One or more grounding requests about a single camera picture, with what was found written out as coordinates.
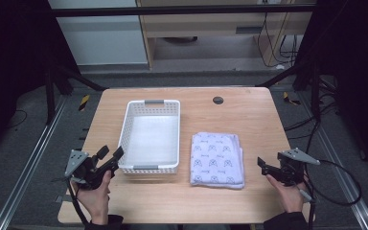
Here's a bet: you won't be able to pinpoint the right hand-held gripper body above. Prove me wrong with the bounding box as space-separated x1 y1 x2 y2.
268 147 321 188

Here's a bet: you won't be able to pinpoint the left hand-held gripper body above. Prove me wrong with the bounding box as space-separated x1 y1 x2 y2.
64 149 112 192

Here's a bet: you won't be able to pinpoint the person's right hand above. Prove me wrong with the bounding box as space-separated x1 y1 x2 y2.
265 173 309 215

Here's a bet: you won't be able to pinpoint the person's left hand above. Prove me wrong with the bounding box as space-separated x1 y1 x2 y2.
71 170 113 226

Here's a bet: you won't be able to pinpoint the white plastic basket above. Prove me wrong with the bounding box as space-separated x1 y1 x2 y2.
117 99 182 176

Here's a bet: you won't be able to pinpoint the folded lilac patterned towel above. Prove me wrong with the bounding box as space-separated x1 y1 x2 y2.
189 131 246 191

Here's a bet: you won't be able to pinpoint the yellow black striped tape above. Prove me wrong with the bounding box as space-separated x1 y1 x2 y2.
282 91 302 106
78 94 91 112

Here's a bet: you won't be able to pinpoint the black metal stand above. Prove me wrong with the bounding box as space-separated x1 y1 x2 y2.
43 60 109 127
255 56 322 124

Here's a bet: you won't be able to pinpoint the white cabinet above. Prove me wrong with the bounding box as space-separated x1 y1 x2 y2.
47 0 150 67

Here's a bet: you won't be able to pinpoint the light wooden desk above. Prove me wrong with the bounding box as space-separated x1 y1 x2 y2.
135 0 317 69

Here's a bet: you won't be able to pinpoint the grey cable plug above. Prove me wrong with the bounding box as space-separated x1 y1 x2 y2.
298 189 314 203

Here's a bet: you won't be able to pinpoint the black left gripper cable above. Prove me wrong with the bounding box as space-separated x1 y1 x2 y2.
66 178 90 226

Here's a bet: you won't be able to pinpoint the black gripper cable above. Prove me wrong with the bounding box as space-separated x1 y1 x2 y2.
66 178 90 226
302 158 363 230

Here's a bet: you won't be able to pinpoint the aluminium floor rail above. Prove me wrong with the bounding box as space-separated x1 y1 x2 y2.
0 95 69 230
296 91 368 230

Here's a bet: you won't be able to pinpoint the black floor cables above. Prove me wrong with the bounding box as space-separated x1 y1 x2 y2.
283 76 343 154

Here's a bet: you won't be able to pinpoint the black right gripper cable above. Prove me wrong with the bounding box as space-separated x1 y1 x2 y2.
302 158 363 230

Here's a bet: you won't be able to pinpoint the thin black floor cable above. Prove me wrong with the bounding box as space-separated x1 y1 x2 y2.
7 109 29 129

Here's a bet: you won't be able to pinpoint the hanging black cables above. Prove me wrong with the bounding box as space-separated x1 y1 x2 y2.
256 11 299 69

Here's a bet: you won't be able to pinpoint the black horizontal frame bar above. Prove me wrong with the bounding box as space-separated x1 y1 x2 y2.
49 3 317 18

